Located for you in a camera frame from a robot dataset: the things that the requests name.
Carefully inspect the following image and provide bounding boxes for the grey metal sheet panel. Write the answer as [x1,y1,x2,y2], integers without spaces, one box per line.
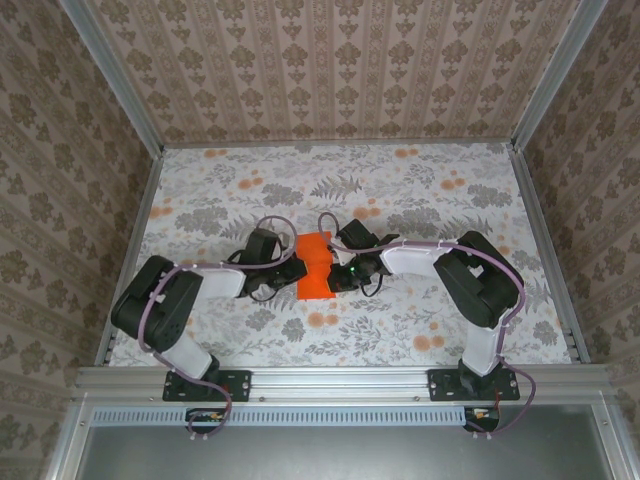
[74,424,614,480]

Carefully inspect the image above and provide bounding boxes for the floral patterned table mat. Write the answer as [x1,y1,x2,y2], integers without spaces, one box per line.
[107,142,574,369]

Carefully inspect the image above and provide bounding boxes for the left black wrist camera box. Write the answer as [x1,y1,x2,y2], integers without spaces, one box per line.
[247,227,282,265]

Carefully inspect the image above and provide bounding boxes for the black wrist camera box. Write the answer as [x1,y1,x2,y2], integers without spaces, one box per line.
[337,218,379,251]
[247,227,282,265]

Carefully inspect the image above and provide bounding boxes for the right black wrist camera box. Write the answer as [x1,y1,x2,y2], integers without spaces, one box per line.
[337,218,379,251]

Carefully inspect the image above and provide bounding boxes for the aluminium mounting rail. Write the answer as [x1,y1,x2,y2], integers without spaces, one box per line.
[74,364,614,401]

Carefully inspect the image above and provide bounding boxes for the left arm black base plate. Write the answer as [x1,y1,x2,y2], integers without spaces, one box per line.
[162,368,252,403]

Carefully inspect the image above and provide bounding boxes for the grey slotted cable duct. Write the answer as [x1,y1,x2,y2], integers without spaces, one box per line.
[92,405,501,425]

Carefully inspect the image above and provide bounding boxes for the aluminium table end rail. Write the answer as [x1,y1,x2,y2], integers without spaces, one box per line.
[162,139,516,150]

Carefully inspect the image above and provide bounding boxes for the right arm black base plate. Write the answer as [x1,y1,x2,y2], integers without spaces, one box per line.
[428,368,521,403]

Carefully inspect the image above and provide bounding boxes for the left aluminium table side rail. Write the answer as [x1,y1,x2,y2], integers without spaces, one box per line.
[93,147,167,366]

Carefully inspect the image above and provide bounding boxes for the aluminium table side rail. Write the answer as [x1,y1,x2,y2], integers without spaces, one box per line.
[93,147,167,366]
[507,144,592,364]

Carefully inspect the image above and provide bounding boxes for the right aluminium table side rail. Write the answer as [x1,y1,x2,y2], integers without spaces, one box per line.
[507,144,592,364]

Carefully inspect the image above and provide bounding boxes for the left aluminium frame post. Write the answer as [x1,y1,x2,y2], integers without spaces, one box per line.
[58,0,167,157]

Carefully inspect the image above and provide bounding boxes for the aluminium frame post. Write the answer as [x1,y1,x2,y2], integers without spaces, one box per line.
[508,0,609,151]
[58,0,167,157]

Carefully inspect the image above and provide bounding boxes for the right aluminium frame post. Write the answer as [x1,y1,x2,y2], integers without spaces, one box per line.
[508,0,609,151]

